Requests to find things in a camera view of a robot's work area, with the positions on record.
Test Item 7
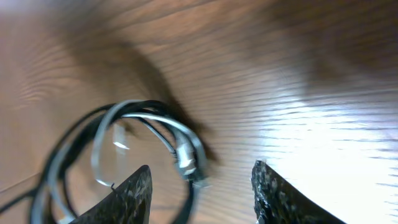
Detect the black USB cable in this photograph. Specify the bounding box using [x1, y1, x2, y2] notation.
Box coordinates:
[0, 99, 206, 224]

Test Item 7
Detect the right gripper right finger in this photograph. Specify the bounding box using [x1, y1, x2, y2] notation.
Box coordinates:
[251, 161, 344, 224]

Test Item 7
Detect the white USB cable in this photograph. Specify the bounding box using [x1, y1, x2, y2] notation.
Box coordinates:
[29, 99, 212, 224]

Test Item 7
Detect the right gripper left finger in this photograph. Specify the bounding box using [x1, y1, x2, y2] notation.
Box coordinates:
[72, 165, 152, 224]

